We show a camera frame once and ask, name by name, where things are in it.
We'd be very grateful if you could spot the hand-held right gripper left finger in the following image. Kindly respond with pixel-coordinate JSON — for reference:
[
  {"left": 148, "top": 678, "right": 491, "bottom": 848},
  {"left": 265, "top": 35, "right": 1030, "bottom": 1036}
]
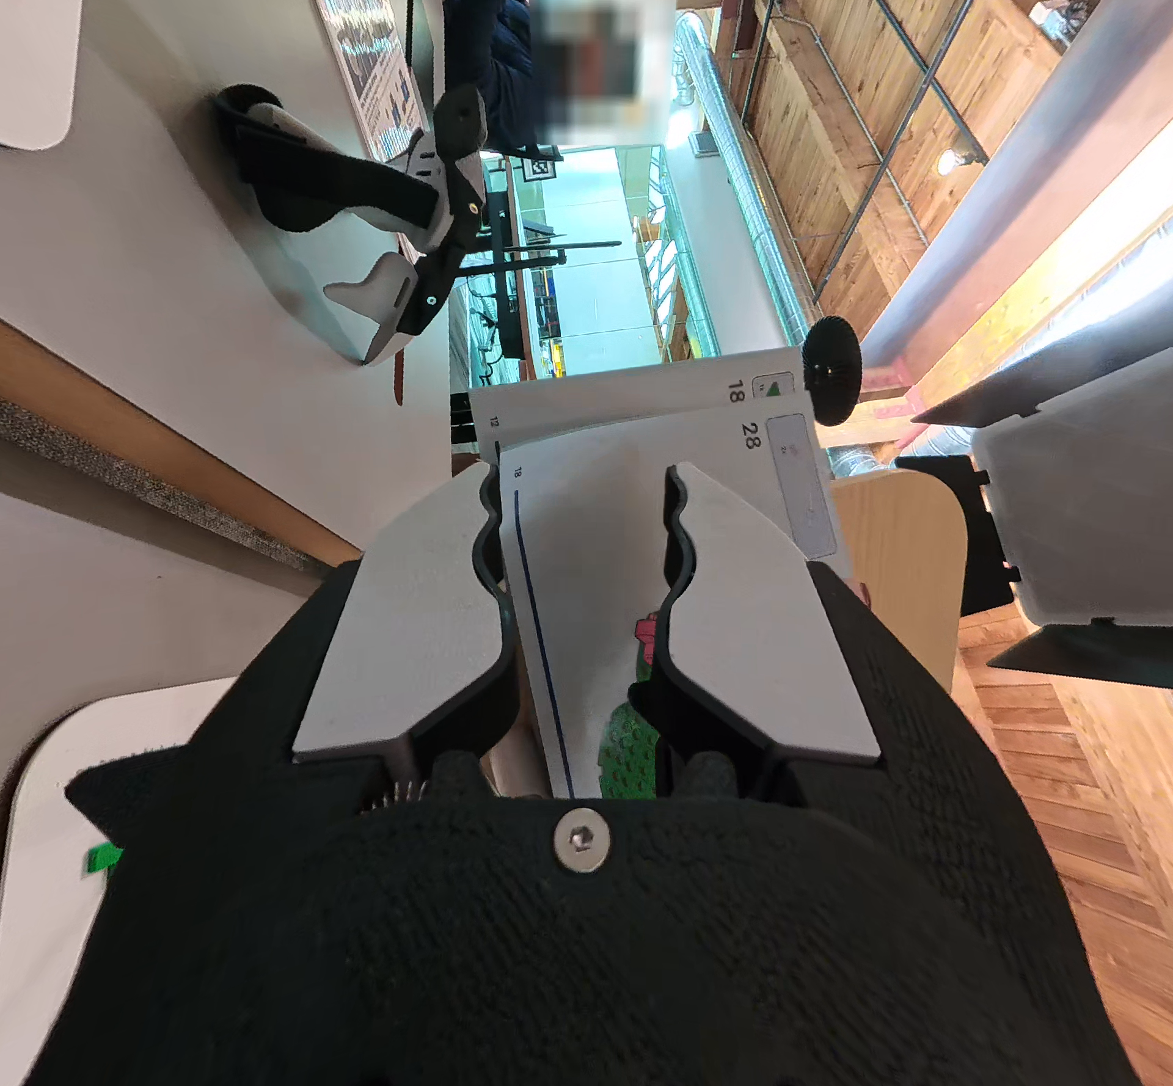
[{"left": 291, "top": 462, "right": 520, "bottom": 763}]

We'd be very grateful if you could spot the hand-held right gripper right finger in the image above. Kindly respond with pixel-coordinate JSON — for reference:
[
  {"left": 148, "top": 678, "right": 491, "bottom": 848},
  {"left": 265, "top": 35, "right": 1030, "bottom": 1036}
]
[{"left": 653, "top": 462, "right": 884, "bottom": 763}]

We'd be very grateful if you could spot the instruction booklet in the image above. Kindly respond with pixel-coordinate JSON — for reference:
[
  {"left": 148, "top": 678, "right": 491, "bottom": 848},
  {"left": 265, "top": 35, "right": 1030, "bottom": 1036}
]
[{"left": 466, "top": 347, "right": 854, "bottom": 801}]

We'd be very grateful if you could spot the studio light on stand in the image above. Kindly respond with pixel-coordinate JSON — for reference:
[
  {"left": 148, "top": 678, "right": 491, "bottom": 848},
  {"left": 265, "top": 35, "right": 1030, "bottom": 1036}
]
[{"left": 801, "top": 313, "right": 1173, "bottom": 693}]

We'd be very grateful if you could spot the spare hand-held gripper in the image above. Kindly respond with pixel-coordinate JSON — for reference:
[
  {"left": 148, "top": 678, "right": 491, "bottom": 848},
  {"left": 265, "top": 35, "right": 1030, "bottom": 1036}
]
[{"left": 212, "top": 80, "right": 488, "bottom": 369}]

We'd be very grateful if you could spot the printed booklet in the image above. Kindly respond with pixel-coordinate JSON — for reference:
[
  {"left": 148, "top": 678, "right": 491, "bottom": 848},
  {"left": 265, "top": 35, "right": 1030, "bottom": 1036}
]
[{"left": 281, "top": 0, "right": 430, "bottom": 164}]

